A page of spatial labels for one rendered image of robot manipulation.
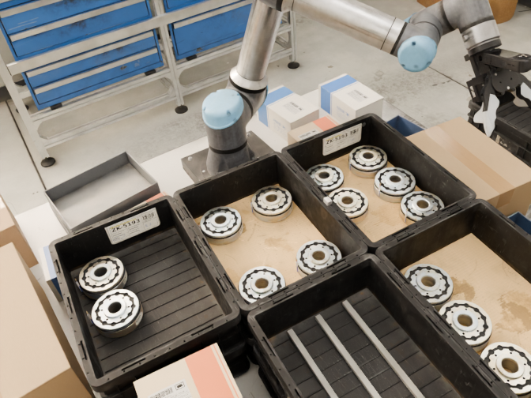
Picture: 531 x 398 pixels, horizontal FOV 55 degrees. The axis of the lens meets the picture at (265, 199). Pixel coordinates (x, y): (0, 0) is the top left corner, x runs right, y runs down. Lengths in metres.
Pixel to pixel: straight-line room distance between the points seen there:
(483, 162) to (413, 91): 1.88
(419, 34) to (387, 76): 2.24
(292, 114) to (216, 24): 1.51
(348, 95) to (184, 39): 1.48
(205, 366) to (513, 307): 0.64
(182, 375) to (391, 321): 0.44
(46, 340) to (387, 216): 0.81
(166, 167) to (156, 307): 0.65
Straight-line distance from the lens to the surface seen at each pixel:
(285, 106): 1.74
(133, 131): 3.15
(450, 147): 1.48
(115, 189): 1.59
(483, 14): 1.28
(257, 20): 1.42
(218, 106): 1.44
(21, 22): 2.78
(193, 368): 0.97
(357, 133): 1.45
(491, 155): 1.48
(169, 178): 1.66
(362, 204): 1.29
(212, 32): 3.12
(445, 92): 3.31
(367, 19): 1.19
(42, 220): 1.68
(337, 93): 1.79
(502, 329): 1.16
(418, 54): 1.17
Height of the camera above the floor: 1.77
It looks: 44 degrees down
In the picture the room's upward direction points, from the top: 6 degrees counter-clockwise
